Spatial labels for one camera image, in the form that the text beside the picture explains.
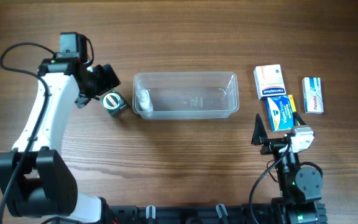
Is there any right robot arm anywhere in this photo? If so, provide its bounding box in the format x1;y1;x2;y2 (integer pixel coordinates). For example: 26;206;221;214
251;112;328;223

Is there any white Panadol caplet box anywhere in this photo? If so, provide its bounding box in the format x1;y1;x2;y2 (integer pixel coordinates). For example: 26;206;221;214
302;77;324;114

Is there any blue VapoDrops lozenge box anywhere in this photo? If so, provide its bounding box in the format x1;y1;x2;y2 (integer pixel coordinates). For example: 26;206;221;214
265;95;296;132

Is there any green Zam-Buk ointment box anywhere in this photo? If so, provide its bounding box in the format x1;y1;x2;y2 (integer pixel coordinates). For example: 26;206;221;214
99;89;127;118

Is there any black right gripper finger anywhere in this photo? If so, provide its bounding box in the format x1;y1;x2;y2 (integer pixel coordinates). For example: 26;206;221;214
293;111;306;126
251;113;268;145

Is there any clear plastic container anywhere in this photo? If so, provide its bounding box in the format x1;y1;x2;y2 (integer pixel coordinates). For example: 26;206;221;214
132;72;239;119

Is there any white Hansaplast plaster box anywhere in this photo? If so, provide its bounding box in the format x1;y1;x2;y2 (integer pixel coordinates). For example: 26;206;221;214
254;64;287;100

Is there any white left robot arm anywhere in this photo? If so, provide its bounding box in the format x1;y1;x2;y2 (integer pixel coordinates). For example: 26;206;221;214
0;57;124;223

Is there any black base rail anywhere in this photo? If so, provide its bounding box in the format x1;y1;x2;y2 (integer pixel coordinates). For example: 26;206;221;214
110;203;328;224

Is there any white calamine lotion bottle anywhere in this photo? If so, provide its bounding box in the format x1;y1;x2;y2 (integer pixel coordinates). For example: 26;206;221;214
136;88;153;112

